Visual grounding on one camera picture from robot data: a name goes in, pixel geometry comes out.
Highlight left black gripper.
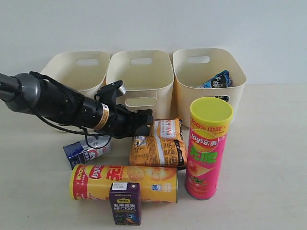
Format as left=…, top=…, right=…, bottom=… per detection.
left=96, top=104, right=154, bottom=139

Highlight orange snack bag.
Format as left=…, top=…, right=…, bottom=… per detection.
left=129, top=118, right=187, bottom=169

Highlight pink Lay's chip can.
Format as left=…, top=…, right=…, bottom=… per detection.
left=185, top=97, right=234, bottom=200

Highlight yellow Lay's chip can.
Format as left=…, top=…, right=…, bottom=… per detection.
left=69, top=164, right=178, bottom=203

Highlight blue snack bag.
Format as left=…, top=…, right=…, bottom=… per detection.
left=197, top=70, right=233, bottom=89

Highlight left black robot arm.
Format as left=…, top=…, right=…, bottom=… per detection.
left=0, top=71, right=154, bottom=139

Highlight middle cream bin, square mark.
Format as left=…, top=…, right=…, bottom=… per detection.
left=105, top=50, right=174, bottom=119

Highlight right cream bin, circle mark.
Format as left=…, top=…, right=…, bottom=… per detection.
left=172, top=48, right=247, bottom=127

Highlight blue white milk carton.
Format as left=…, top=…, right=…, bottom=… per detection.
left=63, top=136, right=111, bottom=169

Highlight purple juice carton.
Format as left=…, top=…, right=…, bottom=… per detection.
left=109, top=182, right=142, bottom=226

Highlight left cream bin, triangle mark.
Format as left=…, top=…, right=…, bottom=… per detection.
left=40, top=51, right=111, bottom=99

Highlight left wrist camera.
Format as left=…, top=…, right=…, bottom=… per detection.
left=94, top=80, right=126, bottom=105

